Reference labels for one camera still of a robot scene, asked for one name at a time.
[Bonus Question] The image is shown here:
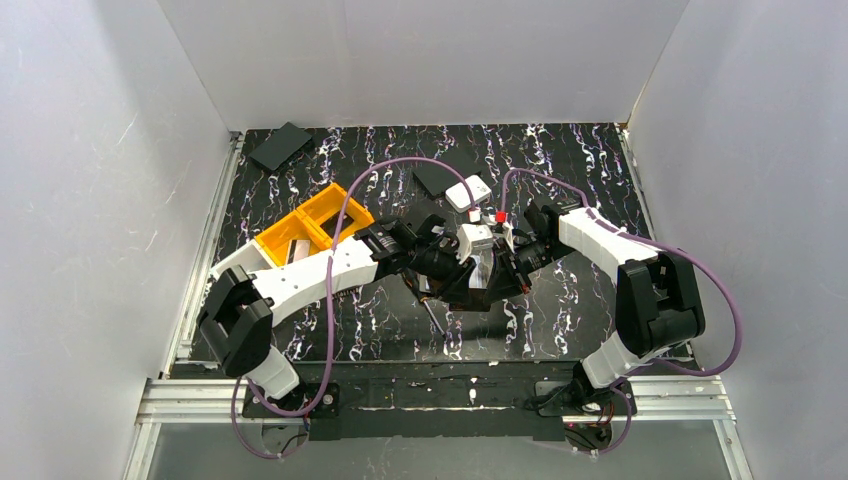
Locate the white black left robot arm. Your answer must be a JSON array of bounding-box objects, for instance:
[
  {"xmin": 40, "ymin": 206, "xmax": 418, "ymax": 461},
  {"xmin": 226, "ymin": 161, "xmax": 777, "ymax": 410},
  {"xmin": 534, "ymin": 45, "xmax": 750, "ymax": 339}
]
[{"xmin": 197, "ymin": 215, "xmax": 495, "ymax": 400}]

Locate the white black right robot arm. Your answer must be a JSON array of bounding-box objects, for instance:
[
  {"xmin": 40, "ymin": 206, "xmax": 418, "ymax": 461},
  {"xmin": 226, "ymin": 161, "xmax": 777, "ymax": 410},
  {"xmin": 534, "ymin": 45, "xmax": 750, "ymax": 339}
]
[{"xmin": 485, "ymin": 204, "xmax": 706, "ymax": 394}]

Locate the black card in bin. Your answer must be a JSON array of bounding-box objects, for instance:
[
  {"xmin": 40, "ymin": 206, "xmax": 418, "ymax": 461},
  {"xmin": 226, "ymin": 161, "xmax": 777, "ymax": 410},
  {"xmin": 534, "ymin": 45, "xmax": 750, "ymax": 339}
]
[{"xmin": 321, "ymin": 215, "xmax": 338, "ymax": 238}]

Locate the grey card in bin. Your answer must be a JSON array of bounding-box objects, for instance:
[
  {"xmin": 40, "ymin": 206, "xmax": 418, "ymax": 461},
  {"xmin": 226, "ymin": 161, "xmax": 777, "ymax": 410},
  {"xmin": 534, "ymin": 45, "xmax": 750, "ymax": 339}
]
[{"xmin": 286, "ymin": 239, "xmax": 312, "ymax": 265}]

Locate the yellow black screwdriver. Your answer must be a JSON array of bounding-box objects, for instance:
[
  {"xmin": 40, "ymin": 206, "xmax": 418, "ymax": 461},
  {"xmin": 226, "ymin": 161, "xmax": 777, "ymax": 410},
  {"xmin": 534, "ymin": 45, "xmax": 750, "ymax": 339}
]
[{"xmin": 420, "ymin": 300, "xmax": 447, "ymax": 339}]

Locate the white rectangular box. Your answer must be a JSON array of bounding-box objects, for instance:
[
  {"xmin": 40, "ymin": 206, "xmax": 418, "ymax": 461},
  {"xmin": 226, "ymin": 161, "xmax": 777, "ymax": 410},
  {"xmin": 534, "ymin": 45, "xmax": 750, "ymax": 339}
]
[{"xmin": 445, "ymin": 175, "xmax": 492, "ymax": 213}]

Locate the black flat box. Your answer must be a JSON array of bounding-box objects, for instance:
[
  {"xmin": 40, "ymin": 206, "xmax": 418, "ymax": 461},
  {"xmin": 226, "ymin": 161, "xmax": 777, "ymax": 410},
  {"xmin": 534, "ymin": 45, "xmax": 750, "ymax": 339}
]
[{"xmin": 413, "ymin": 147, "xmax": 482, "ymax": 200}]

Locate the yellow plastic bin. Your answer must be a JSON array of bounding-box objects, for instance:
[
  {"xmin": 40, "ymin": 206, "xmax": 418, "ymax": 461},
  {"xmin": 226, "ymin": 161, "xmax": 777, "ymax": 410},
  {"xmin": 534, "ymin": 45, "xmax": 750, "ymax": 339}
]
[{"xmin": 255, "ymin": 183, "xmax": 347, "ymax": 266}]

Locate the black flat pad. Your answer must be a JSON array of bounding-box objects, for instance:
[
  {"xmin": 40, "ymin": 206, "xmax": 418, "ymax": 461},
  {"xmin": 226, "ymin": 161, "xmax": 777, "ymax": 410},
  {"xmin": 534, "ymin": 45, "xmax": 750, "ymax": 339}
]
[{"xmin": 248, "ymin": 122, "xmax": 314, "ymax": 173}]

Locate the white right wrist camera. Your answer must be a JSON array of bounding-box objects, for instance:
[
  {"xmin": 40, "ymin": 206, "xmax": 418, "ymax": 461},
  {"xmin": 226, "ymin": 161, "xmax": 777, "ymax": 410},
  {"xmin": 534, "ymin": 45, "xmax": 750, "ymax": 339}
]
[{"xmin": 494, "ymin": 210, "xmax": 515, "ymax": 251}]

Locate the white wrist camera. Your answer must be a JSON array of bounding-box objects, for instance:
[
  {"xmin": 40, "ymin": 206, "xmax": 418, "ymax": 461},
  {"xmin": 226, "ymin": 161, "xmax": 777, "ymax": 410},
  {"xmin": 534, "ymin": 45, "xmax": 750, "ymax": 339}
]
[
  {"xmin": 457, "ymin": 208, "xmax": 494, "ymax": 263},
  {"xmin": 494, "ymin": 210, "xmax": 515, "ymax": 251}
]

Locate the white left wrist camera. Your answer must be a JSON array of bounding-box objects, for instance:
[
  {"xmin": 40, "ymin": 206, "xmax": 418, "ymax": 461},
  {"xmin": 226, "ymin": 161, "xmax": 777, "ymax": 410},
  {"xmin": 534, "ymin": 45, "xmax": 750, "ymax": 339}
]
[{"xmin": 457, "ymin": 208, "xmax": 494, "ymax": 263}]

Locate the aluminium left side rail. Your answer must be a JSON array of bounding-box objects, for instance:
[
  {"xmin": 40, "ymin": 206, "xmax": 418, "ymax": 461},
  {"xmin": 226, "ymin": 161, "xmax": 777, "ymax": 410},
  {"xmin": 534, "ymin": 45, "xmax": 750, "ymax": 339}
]
[{"xmin": 158, "ymin": 131, "xmax": 245, "ymax": 380}]

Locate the aluminium rail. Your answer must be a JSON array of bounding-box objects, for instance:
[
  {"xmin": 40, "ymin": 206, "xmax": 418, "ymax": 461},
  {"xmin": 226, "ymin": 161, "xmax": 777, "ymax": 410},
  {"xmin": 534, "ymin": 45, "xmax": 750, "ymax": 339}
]
[
  {"xmin": 136, "ymin": 376, "xmax": 736, "ymax": 423},
  {"xmin": 158, "ymin": 131, "xmax": 245, "ymax": 380}
]

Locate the aluminium front rail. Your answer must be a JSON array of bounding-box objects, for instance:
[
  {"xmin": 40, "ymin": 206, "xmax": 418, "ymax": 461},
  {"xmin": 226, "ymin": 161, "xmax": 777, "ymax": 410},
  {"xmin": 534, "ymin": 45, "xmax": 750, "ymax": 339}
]
[{"xmin": 136, "ymin": 376, "xmax": 736, "ymax": 423}]

